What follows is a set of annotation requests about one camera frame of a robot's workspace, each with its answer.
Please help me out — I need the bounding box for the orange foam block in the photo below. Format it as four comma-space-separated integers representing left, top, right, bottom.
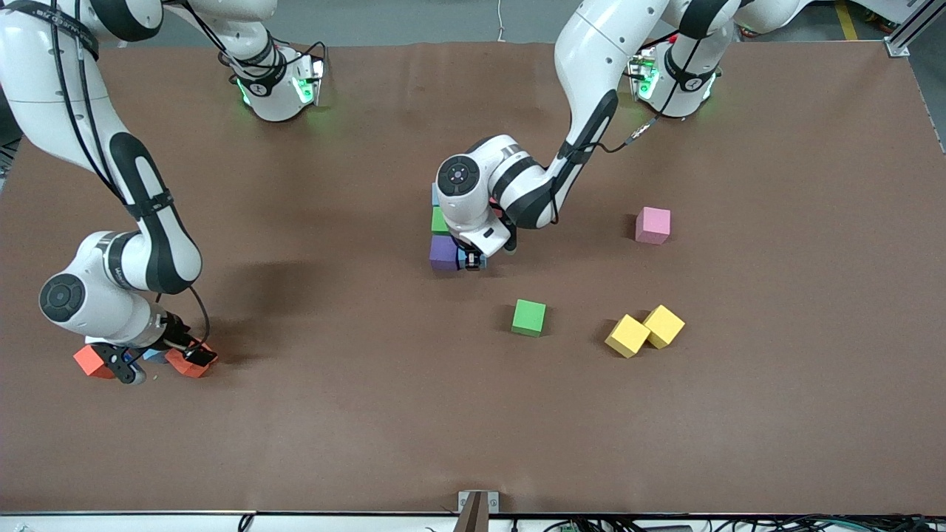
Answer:
73, 345, 118, 380
164, 346, 217, 379

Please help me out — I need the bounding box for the purple foam block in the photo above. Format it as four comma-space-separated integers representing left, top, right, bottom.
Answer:
429, 235, 460, 271

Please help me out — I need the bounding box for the brown table mat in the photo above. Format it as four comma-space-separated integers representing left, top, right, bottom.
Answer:
0, 41, 946, 516

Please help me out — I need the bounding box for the yellow foam block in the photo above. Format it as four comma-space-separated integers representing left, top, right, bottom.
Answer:
642, 304, 686, 349
605, 314, 652, 359

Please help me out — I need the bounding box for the pink foam block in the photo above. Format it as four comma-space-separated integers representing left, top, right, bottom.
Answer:
636, 207, 672, 245

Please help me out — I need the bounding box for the yellow floor tape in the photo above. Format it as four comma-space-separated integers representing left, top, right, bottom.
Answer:
834, 0, 860, 41

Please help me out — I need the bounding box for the white background machine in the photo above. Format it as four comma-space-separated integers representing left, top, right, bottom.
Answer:
850, 0, 913, 23

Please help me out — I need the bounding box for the black camera cable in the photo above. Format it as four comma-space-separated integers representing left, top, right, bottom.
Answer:
551, 15, 740, 222
48, 0, 213, 347

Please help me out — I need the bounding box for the aluminium frame post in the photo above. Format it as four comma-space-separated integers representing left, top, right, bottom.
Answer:
883, 0, 946, 58

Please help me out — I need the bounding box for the black cable bundle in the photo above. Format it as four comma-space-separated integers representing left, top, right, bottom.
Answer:
543, 515, 946, 532

